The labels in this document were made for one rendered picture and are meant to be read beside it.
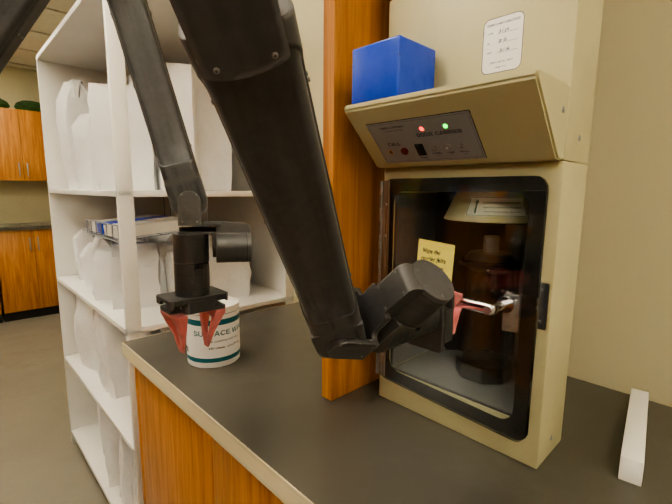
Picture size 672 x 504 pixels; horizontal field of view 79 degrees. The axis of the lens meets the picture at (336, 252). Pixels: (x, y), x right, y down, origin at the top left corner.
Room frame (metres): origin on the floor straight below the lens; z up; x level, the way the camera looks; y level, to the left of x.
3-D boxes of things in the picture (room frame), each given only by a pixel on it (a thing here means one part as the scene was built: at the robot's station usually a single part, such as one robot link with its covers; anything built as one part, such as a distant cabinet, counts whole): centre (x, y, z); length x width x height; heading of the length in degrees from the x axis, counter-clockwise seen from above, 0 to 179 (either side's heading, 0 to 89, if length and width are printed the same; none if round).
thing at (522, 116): (0.65, -0.16, 1.46); 0.32 x 0.11 x 0.10; 44
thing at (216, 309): (0.69, 0.24, 1.14); 0.07 x 0.07 x 0.09; 44
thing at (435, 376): (0.68, -0.19, 1.19); 0.30 x 0.01 x 0.40; 40
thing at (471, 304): (0.61, -0.21, 1.20); 0.10 x 0.05 x 0.03; 40
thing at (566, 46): (0.78, -0.29, 1.33); 0.32 x 0.25 x 0.77; 44
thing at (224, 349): (0.99, 0.31, 1.02); 0.13 x 0.13 x 0.15
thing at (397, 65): (0.73, -0.09, 1.56); 0.10 x 0.10 x 0.09; 44
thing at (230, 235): (0.70, 0.21, 1.30); 0.11 x 0.09 x 0.12; 108
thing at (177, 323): (0.68, 0.25, 1.14); 0.07 x 0.07 x 0.09; 44
